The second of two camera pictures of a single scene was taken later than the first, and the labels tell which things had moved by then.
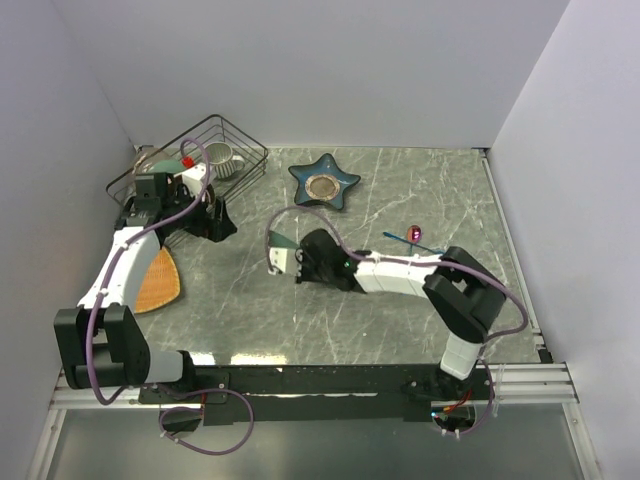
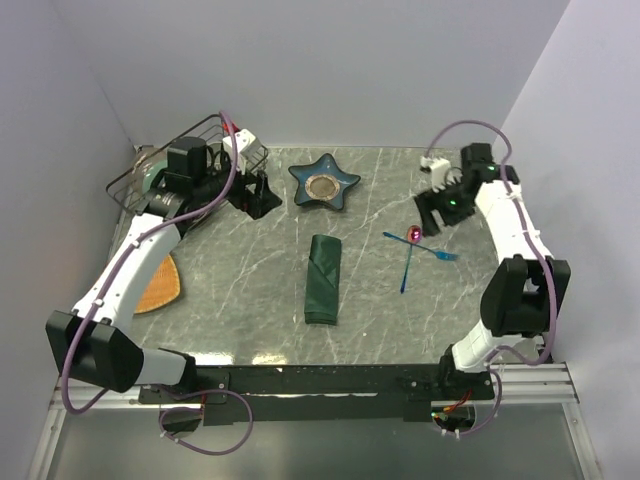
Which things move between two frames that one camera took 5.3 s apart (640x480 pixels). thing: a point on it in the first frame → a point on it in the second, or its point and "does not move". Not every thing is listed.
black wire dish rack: [232, 155] does not move
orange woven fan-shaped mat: [160, 284] does not move
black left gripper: [217, 228] → [255, 204]
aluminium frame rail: [531, 383] does not move
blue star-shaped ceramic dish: [322, 181] does not move
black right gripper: [302, 259] → [428, 202]
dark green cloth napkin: [276, 240] → [322, 280]
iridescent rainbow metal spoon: [414, 233] does not move
